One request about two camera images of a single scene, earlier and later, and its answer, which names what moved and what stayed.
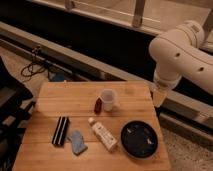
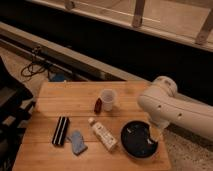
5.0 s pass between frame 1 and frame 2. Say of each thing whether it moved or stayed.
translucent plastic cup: stayed
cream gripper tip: moved
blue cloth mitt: stayed
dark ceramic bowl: stayed
